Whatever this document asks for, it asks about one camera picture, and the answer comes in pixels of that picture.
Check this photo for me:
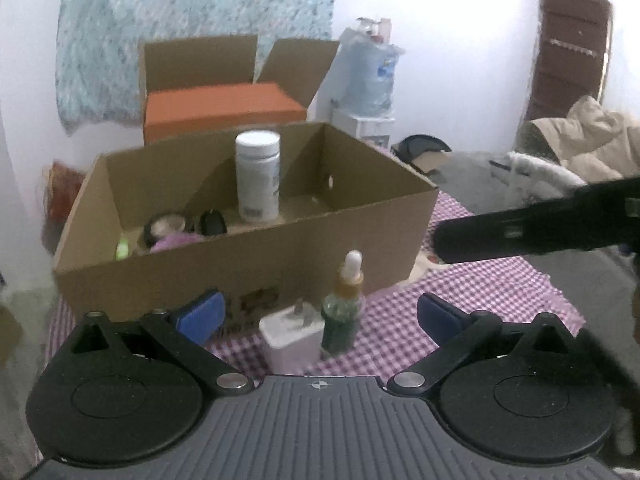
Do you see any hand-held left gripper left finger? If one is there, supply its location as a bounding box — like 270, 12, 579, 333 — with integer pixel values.
70, 287, 256, 397

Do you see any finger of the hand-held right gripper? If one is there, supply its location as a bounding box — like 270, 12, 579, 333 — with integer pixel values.
433, 199, 581, 266

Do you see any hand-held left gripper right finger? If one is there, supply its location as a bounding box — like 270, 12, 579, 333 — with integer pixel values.
387, 291, 578, 398

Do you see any purple plastic lid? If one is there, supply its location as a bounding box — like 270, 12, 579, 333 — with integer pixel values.
149, 231, 202, 254

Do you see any black key fob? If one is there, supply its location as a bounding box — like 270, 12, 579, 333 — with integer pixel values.
199, 208, 227, 237

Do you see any white charger plug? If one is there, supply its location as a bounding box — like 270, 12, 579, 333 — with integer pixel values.
258, 297, 327, 376

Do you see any black tape roll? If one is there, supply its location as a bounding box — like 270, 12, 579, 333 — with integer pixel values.
143, 211, 189, 249

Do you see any green dropper bottle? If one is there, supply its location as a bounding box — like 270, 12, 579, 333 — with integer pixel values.
320, 249, 366, 357

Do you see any brown cardboard box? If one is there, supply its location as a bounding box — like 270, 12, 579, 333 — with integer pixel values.
52, 120, 441, 313

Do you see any white bottle green label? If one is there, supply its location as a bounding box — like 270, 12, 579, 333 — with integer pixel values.
235, 130, 282, 224

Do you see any pink checked tablecloth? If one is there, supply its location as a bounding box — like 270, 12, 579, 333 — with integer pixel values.
50, 190, 587, 382

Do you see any beige jacket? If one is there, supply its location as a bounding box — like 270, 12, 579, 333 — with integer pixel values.
519, 94, 640, 182

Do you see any white cloth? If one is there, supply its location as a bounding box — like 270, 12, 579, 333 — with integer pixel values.
489, 151, 587, 197

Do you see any small cardboard piece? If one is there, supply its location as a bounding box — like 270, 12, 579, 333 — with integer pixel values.
414, 151, 451, 177

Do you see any black dustpan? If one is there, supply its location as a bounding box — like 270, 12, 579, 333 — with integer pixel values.
391, 134, 452, 162

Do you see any white water dispenser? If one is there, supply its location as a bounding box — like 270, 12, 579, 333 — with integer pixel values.
329, 106, 397, 152

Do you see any brown wooden door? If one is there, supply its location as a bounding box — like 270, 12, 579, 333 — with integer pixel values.
524, 0, 614, 122

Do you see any red patterned bag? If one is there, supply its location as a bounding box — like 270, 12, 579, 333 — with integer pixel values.
41, 159, 87, 253

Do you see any orange box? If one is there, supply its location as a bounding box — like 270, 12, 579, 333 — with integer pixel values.
143, 82, 307, 147

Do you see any large open carton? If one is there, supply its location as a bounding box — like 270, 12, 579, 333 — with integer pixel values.
139, 34, 342, 128

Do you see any floral teal blanket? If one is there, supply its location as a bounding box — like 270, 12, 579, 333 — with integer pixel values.
54, 0, 337, 135

